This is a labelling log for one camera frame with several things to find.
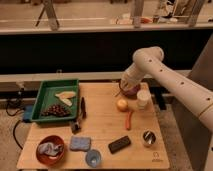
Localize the dark red bowl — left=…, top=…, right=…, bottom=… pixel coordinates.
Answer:
left=119, top=85, right=140, bottom=97

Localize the small metal cup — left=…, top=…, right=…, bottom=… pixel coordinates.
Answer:
left=142, top=131, right=156, bottom=147

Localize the green plastic tray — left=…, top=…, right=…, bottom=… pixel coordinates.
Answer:
left=31, top=79, right=79, bottom=123

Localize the blue power box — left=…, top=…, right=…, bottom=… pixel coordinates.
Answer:
left=22, top=105, right=33, bottom=123

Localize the blue grey cloth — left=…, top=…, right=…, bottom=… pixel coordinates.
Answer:
left=38, top=142, right=63, bottom=157

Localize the lower banana slice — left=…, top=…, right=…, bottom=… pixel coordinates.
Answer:
left=60, top=98, right=72, bottom=107

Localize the black rectangular block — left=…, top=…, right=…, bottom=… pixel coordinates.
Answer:
left=108, top=136, right=131, bottom=154

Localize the upper banana slice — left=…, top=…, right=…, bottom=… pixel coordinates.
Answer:
left=55, top=91, right=76, bottom=99

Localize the banana slice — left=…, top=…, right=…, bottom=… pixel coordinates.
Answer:
left=60, top=98, right=72, bottom=107
left=55, top=91, right=76, bottom=99

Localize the black cable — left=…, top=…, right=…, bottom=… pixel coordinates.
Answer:
left=5, top=87, right=26, bottom=150

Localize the dark grapes bunch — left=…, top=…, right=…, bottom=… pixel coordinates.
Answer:
left=42, top=104, right=69, bottom=117

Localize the blue glass cup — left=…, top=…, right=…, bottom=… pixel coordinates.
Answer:
left=85, top=149, right=101, bottom=168

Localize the orange bowl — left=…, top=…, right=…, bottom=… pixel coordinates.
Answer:
left=36, top=135, right=65, bottom=166

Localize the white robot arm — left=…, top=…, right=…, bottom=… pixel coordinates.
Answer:
left=120, top=46, right=213, bottom=171

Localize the dark marker pen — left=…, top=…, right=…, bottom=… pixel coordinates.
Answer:
left=81, top=97, right=86, bottom=119

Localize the white plastic cup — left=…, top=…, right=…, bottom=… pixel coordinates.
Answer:
left=137, top=90, right=151, bottom=108

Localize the orange carrot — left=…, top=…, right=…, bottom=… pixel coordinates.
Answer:
left=125, top=110, right=133, bottom=130

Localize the blue sponge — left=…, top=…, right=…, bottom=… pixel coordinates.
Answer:
left=70, top=136, right=91, bottom=151

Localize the small dark clip tool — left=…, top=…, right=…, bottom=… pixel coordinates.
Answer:
left=70, top=116, right=82, bottom=134

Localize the yellow apple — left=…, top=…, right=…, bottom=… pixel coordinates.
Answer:
left=116, top=99, right=128, bottom=112

